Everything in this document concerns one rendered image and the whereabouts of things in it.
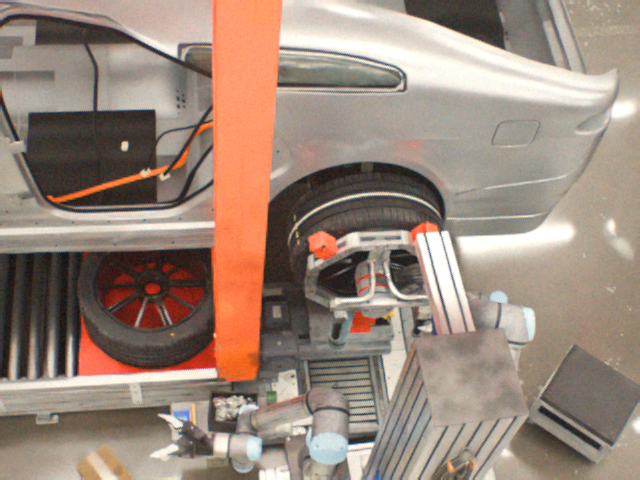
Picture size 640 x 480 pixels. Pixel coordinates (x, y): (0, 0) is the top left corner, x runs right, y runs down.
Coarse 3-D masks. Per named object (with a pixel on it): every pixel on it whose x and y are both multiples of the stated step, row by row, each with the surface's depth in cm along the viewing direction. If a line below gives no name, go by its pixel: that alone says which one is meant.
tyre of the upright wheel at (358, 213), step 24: (312, 192) 378; (336, 192) 371; (360, 192) 369; (384, 192) 369; (408, 192) 375; (432, 192) 389; (312, 216) 374; (336, 216) 366; (360, 216) 363; (384, 216) 363; (408, 216) 367; (432, 216) 378; (288, 240) 395
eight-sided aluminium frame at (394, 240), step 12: (348, 240) 364; (360, 240) 364; (372, 240) 367; (396, 240) 365; (408, 240) 365; (348, 252) 366; (312, 264) 372; (324, 264) 371; (312, 276) 378; (312, 288) 386; (324, 288) 398; (408, 288) 404; (420, 288) 398; (324, 300) 396
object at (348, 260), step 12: (384, 228) 370; (336, 240) 373; (360, 252) 395; (396, 252) 392; (408, 252) 392; (336, 264) 413; (348, 264) 396; (396, 264) 398; (408, 264) 402; (324, 276) 402; (336, 276) 409; (348, 276) 413; (336, 288) 406; (348, 288) 409
